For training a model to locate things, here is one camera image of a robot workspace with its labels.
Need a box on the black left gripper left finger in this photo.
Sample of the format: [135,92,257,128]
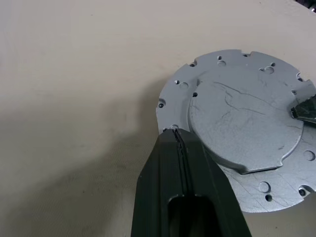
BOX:
[130,128,186,237]

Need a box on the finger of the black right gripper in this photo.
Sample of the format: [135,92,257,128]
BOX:
[290,102,316,124]
[296,91,316,107]

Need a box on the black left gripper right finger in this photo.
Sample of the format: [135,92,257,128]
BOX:
[175,129,252,237]

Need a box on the grey motor housing lid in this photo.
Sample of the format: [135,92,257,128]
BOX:
[157,48,316,213]

